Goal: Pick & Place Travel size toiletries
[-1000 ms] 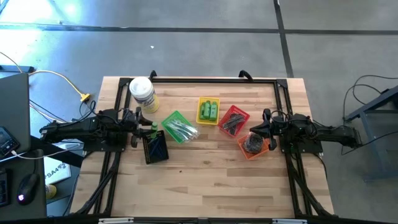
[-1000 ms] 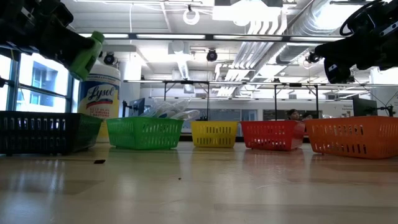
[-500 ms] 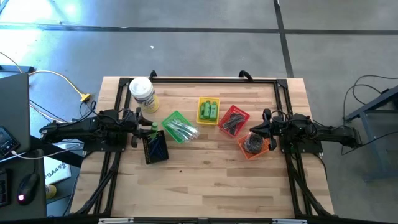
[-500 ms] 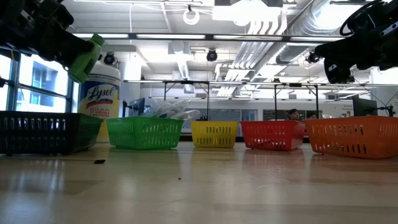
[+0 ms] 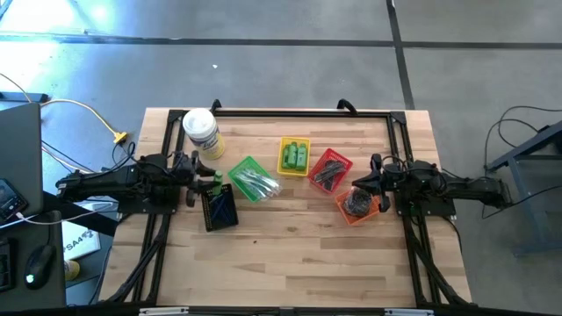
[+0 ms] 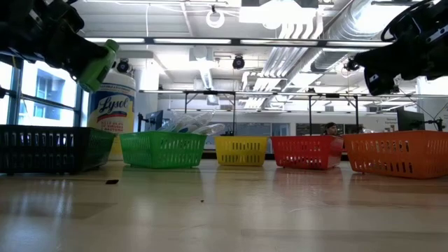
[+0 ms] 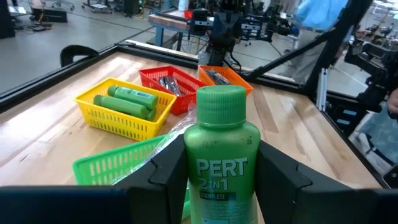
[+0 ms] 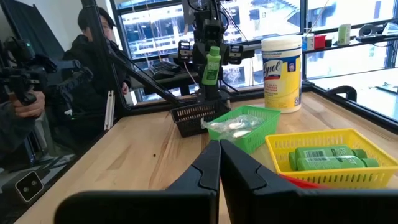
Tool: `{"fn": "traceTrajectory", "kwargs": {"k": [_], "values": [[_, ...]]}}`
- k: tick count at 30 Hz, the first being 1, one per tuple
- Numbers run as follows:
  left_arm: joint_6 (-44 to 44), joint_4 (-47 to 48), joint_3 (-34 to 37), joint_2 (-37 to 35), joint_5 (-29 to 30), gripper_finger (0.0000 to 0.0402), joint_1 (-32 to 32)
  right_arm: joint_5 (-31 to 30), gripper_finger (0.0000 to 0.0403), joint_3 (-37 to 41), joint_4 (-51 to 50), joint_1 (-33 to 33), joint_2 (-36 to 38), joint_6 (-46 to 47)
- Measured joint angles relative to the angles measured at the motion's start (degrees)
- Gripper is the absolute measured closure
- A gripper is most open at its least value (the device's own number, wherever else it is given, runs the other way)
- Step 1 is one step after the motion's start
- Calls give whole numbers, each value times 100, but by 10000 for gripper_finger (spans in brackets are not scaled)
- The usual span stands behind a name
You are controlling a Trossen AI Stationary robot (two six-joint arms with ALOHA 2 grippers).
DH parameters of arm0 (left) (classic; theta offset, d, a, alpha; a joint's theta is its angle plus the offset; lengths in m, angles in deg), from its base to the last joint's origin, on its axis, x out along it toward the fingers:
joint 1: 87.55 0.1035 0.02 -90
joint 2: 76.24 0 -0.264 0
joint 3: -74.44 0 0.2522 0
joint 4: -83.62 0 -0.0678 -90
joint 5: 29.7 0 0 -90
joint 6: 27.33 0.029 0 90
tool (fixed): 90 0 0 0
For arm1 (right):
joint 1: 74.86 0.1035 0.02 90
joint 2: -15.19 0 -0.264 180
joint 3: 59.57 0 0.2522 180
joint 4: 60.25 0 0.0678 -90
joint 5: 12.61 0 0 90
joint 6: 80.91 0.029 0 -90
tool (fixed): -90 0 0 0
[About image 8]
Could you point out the large window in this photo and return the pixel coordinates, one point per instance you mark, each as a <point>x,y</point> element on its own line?
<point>273,15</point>

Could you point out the red box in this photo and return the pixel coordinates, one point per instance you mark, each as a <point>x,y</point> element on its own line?
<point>320,42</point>

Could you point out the person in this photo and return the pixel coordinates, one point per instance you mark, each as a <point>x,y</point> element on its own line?
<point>81,77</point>

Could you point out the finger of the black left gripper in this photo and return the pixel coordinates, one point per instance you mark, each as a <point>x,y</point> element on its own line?
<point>200,62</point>
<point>224,62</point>

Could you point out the black sill device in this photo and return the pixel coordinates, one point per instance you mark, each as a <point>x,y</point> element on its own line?
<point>370,32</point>

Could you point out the Lysol wipes canister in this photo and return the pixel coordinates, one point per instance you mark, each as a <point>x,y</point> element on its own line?
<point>281,77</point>

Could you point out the person's forearm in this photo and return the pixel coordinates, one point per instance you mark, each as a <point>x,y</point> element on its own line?
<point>12,130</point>

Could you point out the yellow plastic basket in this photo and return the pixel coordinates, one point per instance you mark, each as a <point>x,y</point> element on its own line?
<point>326,179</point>

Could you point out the red plastic basket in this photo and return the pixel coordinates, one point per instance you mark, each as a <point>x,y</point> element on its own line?
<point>301,183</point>

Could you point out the black keyboard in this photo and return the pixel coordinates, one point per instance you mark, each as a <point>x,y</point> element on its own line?
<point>164,67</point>

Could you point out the green box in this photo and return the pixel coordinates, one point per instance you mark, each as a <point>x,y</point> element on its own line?
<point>344,34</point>

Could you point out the black box white socket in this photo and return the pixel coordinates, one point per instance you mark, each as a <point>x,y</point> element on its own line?
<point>29,186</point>

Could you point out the green plastic basket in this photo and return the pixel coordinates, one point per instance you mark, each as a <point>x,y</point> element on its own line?
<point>255,137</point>

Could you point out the black computer mouse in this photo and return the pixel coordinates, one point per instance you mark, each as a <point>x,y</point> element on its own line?
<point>163,75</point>

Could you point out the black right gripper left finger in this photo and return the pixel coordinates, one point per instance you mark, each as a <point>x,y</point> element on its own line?
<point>140,208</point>

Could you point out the black aluminium rig frame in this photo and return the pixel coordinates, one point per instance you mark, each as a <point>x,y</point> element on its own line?
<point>105,62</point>

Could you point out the blue white box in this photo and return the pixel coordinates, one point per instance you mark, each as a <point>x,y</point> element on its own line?
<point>308,42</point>

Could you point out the black monitor back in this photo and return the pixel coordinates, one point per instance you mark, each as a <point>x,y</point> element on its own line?
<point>31,25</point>

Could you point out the black plastic basket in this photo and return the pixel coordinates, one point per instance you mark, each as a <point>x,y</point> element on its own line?
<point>189,124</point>

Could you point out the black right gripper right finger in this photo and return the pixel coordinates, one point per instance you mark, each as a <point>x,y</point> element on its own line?
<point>311,208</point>

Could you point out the person's hand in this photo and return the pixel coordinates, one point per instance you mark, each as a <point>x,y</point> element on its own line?
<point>29,107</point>

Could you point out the white plastic strip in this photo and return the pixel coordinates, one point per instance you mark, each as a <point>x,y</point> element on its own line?
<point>109,110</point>

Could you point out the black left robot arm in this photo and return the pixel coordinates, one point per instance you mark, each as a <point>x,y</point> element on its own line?
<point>213,93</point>

